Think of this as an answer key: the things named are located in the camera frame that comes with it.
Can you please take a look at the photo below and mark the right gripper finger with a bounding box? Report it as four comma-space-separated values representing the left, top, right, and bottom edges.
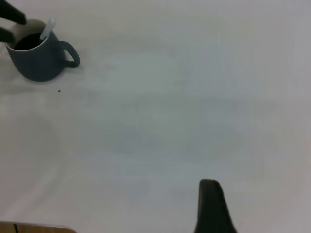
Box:
193, 179, 238, 233

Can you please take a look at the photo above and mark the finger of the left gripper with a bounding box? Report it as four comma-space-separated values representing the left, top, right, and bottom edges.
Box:
0, 0, 27, 25
0, 26, 17, 45

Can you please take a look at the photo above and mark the dark grey coffee mug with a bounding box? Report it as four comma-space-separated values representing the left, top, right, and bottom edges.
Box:
5, 19, 81, 82

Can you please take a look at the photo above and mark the spoon with light blue handle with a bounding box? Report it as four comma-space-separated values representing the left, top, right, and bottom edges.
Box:
39, 18, 57, 41

